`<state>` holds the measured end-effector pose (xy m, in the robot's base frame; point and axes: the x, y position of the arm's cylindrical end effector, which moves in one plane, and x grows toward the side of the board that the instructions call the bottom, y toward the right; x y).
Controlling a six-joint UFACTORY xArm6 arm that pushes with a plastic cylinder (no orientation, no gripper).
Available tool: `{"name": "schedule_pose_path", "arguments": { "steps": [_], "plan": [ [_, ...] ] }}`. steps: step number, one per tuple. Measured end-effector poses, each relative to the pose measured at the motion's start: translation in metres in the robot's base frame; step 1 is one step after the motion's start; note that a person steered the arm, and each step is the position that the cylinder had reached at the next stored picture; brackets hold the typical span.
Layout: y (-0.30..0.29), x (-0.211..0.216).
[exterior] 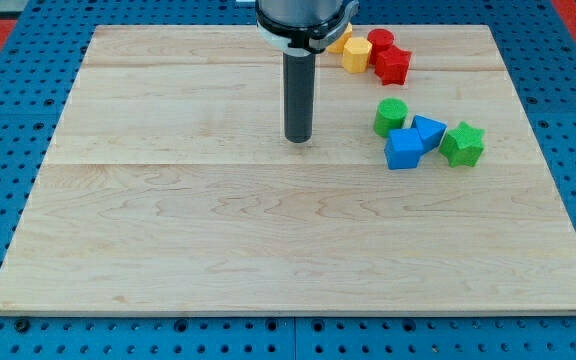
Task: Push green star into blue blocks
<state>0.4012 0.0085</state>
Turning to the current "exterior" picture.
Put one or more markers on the black white tool clamp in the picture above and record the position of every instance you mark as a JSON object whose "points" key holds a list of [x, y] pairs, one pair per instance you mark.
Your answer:
{"points": [[303, 27]]}

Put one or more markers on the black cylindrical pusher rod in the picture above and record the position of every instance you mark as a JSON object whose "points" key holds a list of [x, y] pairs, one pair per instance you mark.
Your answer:
{"points": [[298, 77]]}

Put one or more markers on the green star block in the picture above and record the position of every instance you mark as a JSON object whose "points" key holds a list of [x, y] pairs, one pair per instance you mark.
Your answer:
{"points": [[463, 145]]}

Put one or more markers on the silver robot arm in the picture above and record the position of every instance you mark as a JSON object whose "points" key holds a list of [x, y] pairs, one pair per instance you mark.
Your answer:
{"points": [[301, 30]]}

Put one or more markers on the red star block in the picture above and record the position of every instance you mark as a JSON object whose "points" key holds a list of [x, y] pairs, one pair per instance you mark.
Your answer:
{"points": [[392, 65]]}

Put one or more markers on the yellow block behind clamp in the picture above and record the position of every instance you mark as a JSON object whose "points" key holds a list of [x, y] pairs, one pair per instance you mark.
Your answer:
{"points": [[337, 47]]}

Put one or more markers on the yellow hexagon block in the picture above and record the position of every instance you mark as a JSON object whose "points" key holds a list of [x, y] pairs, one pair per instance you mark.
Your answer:
{"points": [[356, 54]]}

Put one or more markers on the red cylinder block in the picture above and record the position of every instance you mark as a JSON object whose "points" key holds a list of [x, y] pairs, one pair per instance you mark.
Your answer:
{"points": [[381, 39]]}

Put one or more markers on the green cylinder block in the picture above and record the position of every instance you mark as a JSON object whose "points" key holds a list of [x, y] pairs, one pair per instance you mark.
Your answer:
{"points": [[390, 114]]}

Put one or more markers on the blue cube block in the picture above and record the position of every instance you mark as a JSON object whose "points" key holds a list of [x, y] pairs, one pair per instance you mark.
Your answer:
{"points": [[403, 149]]}

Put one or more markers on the blue triangle block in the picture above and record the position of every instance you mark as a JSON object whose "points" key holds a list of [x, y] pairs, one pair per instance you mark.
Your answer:
{"points": [[431, 131]]}

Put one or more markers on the wooden board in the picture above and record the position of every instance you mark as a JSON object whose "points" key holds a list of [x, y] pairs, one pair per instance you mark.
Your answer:
{"points": [[169, 190]]}

